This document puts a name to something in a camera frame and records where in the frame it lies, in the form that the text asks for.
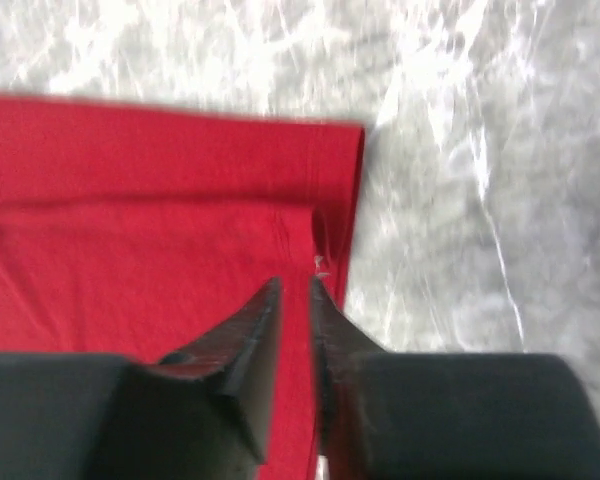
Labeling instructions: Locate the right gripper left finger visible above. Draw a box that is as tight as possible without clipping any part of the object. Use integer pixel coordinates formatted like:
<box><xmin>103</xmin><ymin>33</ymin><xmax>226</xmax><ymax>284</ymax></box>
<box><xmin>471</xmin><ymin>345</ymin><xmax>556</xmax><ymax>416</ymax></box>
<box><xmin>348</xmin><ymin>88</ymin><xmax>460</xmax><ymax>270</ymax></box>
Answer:
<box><xmin>0</xmin><ymin>279</ymin><xmax>282</xmax><ymax>479</ymax></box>

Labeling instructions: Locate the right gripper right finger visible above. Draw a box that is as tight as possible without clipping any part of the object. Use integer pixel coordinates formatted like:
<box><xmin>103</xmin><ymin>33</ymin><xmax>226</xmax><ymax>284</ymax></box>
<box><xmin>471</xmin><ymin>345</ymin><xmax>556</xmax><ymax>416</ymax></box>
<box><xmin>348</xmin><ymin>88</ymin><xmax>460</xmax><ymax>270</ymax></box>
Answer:
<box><xmin>310</xmin><ymin>279</ymin><xmax>600</xmax><ymax>479</ymax></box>

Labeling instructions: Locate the red t shirt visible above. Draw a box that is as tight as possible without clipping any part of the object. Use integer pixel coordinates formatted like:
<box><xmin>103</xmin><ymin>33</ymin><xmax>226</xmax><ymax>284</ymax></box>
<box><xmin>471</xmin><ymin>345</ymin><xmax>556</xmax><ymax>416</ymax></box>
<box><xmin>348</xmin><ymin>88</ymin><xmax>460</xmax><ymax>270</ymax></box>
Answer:
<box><xmin>0</xmin><ymin>96</ymin><xmax>365</xmax><ymax>479</ymax></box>

